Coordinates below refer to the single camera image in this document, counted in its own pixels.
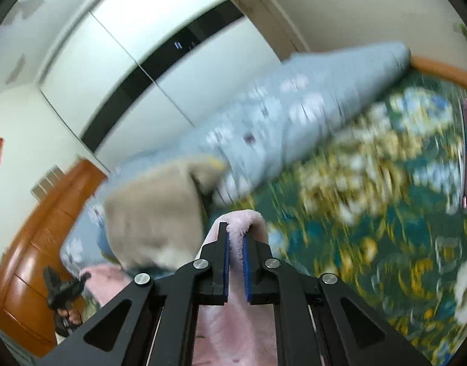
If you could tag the grey ribbed wall fixture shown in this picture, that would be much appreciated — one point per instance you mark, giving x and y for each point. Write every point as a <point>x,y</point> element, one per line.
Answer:
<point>46,183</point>

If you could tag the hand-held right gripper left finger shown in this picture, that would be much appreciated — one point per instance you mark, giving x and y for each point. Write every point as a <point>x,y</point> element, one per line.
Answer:
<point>224,263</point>

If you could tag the wooden bed rail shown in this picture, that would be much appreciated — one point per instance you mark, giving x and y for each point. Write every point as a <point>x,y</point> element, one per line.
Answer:
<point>447,70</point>

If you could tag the white wardrobe with black stripe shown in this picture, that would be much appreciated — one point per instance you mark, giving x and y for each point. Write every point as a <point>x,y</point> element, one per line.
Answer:
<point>142,45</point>

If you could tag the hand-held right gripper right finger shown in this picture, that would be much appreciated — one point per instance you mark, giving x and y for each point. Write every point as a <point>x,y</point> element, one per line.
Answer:
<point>247,267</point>

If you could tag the person's left hand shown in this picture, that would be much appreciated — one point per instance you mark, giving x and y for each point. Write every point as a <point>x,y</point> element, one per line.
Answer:
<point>73,315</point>

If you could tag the beige fuzzy sweater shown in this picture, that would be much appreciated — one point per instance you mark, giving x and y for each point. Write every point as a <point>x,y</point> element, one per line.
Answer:
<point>153,217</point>

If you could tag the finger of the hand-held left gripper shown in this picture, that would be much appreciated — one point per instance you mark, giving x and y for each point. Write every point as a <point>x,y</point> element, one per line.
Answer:
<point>81,281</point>

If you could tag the light blue floral quilt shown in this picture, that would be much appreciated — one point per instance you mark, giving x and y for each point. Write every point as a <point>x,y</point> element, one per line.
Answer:
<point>294,95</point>

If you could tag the beige door frame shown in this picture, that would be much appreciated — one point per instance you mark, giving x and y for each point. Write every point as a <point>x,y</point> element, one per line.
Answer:
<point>271,11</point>

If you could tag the wooden headboard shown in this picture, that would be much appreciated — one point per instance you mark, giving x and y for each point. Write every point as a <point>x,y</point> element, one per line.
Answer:
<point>39,244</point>

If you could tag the pink floral fleece garment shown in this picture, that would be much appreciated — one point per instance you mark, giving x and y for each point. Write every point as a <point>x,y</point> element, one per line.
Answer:
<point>237,331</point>

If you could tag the teal floral bed blanket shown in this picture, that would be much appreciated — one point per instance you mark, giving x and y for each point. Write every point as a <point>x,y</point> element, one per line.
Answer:
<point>370,213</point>

